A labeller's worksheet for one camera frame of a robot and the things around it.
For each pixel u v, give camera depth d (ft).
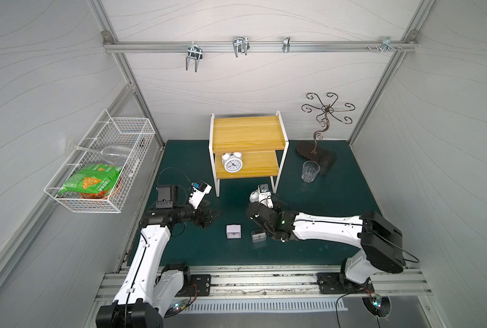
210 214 2.17
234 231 2.72
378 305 2.35
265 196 2.35
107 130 2.41
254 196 2.60
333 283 2.38
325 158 3.23
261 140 2.51
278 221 2.00
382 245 1.47
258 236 2.70
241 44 2.51
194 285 2.40
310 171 3.44
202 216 2.17
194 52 2.57
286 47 2.57
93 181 1.79
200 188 2.18
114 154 2.12
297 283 2.46
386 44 2.51
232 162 2.74
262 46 2.68
